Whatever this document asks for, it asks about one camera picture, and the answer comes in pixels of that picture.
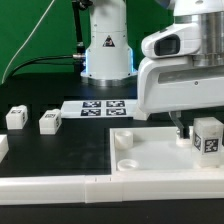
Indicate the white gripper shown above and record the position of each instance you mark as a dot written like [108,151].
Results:
[174,84]

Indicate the white square tabletop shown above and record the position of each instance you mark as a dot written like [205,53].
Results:
[152,149]

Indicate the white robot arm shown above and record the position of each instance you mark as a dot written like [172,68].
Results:
[109,59]

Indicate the white left fence piece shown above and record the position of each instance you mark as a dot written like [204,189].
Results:
[3,147]

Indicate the white marker base plate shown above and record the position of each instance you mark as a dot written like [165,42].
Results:
[98,108]

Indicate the white front fence rail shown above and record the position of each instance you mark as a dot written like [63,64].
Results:
[111,188]

